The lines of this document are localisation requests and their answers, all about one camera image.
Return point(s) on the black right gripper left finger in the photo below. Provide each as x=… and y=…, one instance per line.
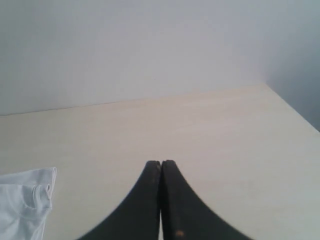
x=137, y=217

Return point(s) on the white t-shirt red lettering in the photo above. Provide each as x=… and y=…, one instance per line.
x=25, y=202

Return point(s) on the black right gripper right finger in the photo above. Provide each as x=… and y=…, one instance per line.
x=184, y=215

